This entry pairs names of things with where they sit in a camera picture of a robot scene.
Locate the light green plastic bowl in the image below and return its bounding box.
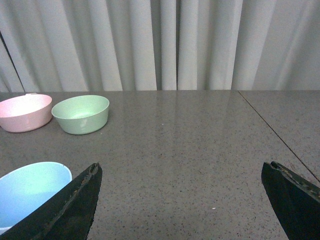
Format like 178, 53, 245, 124
51, 95, 110, 135

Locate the light blue plastic bowl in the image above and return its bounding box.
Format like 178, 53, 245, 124
0, 161, 72, 234

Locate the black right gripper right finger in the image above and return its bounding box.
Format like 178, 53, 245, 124
261, 161, 320, 240

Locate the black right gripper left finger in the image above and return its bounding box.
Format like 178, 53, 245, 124
0, 163, 103, 240

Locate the pink plastic bowl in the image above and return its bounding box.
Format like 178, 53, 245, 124
0, 93, 53, 133

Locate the white pleated curtain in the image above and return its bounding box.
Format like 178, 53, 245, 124
0, 0, 320, 92

